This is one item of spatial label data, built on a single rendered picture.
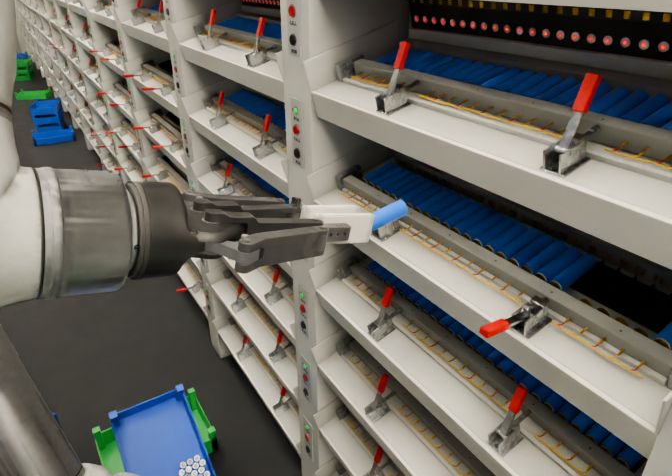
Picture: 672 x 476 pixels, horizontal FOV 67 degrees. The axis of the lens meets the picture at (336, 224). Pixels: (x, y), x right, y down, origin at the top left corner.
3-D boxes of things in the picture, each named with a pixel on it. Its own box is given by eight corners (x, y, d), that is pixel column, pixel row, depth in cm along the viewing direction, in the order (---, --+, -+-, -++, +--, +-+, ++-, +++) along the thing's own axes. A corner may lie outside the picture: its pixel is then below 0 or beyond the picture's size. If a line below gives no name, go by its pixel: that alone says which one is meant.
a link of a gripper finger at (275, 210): (193, 248, 42) (185, 241, 43) (297, 237, 50) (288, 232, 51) (198, 204, 41) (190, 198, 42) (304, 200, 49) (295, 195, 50)
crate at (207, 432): (111, 501, 134) (105, 481, 131) (97, 447, 149) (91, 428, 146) (218, 449, 149) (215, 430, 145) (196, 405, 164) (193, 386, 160)
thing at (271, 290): (300, 352, 117) (284, 311, 109) (209, 245, 163) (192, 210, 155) (369, 306, 124) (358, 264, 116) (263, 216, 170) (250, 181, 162)
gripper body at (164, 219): (143, 202, 34) (265, 202, 39) (111, 166, 40) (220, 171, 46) (134, 301, 36) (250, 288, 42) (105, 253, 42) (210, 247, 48)
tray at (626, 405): (651, 462, 47) (666, 402, 42) (319, 220, 93) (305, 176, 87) (762, 343, 54) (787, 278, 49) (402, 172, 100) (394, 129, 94)
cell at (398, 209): (395, 200, 56) (347, 223, 53) (404, 198, 54) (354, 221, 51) (401, 215, 56) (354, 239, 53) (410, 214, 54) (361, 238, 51)
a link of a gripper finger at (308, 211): (300, 236, 49) (296, 233, 50) (354, 233, 54) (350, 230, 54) (305, 207, 48) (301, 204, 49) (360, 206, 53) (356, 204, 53)
